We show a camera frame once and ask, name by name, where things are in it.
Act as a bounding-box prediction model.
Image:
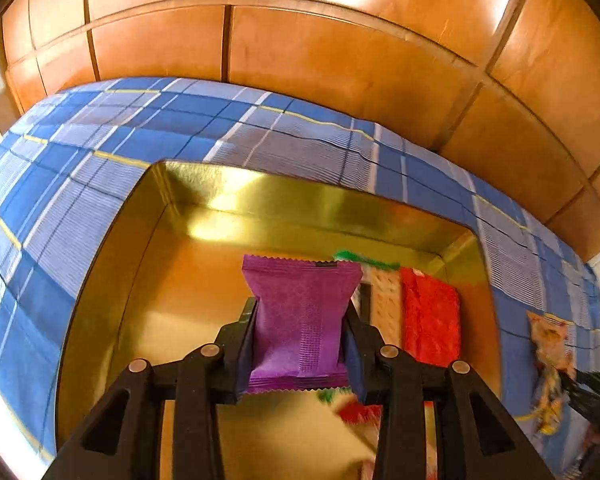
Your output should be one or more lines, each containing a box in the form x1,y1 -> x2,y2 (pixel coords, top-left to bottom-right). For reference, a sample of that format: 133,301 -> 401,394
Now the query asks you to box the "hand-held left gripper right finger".
342,305 -> 556,480

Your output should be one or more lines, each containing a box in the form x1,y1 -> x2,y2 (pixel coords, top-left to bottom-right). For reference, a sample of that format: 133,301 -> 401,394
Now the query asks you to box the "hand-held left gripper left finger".
42,296 -> 259,480

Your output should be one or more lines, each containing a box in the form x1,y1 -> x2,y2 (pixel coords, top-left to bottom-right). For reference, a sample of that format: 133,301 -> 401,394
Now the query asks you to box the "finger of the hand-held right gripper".
562,371 -> 600,407

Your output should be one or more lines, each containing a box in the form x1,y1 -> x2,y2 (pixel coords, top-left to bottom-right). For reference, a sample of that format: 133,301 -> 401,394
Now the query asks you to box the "orange clear seed bag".
526,310 -> 578,436

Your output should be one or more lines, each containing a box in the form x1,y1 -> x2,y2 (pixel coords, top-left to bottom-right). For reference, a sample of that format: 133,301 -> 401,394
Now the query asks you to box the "beige dark-banded snack packet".
360,266 -> 404,347

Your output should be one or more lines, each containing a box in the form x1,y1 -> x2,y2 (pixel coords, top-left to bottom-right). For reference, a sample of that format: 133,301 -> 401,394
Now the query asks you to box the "purple snack packet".
241,254 -> 363,395

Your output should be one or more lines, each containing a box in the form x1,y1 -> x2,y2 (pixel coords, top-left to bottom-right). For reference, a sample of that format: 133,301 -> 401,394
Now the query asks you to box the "gold metal tin tray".
55,160 -> 503,480

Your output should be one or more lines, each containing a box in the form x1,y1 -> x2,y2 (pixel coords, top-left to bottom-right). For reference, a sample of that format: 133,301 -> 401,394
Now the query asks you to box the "red patterned snack packet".
399,267 -> 462,367

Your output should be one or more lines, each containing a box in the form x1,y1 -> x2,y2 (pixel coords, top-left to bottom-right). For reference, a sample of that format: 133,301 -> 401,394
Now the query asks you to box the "green candy wrapper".
334,250 -> 401,270

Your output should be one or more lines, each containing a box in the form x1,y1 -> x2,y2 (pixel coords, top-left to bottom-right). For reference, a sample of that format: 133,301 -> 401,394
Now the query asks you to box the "blue plaid bedsheet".
0,76 -> 600,480

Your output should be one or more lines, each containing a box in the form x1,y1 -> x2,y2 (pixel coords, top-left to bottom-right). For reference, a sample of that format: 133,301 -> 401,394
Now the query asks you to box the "wooden wardrobe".
0,0 -> 600,262

